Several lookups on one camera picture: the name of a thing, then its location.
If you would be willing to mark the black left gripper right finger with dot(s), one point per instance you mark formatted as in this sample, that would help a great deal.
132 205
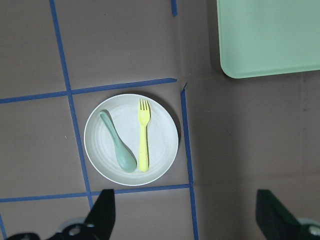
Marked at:
276 222

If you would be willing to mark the white round plate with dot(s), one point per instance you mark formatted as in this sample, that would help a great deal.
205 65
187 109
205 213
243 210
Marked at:
162 139

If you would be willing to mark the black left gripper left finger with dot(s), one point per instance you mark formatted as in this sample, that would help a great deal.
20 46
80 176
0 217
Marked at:
99 223

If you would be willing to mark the light green tray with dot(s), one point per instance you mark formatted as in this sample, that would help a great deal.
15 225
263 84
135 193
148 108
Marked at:
268 37

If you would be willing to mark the yellow plastic fork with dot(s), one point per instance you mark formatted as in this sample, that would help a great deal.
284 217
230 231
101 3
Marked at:
144 116

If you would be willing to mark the green plastic spoon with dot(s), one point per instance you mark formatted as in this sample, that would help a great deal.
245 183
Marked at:
124 157

